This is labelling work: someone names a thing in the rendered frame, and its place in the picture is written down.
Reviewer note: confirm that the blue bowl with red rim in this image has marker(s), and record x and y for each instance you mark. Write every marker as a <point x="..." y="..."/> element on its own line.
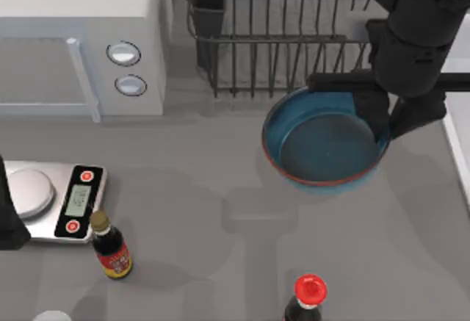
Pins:
<point x="323" y="152"/>

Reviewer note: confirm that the dark bottle with red cap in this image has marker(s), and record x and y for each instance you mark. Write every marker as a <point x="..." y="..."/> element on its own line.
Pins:
<point x="310" y="295"/>

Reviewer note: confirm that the black cutlery holder cup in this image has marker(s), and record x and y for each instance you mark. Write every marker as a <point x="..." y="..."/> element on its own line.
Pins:
<point x="208" y="9"/>

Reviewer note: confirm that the small round microwave knob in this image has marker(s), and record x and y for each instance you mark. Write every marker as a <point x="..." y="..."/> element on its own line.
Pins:
<point x="130" y="85"/>

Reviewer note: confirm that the large round microwave knob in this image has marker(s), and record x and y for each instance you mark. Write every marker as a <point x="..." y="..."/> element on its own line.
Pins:
<point x="123" y="53"/>

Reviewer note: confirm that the pale microwave oven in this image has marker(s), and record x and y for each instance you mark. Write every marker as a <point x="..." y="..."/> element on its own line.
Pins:
<point x="121" y="12"/>

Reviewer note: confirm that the dark bottle with olive cap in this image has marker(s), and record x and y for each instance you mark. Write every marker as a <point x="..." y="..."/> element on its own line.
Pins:
<point x="112" y="251"/>

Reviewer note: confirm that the silver kitchen scale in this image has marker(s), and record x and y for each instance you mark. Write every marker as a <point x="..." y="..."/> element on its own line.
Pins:
<point x="44" y="203"/>

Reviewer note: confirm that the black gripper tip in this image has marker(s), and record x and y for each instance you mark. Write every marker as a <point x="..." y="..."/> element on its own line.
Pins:
<point x="9" y="218"/>

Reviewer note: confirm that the pale grey round object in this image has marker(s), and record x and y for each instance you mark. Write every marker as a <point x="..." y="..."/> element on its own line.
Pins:
<point x="52" y="316"/>

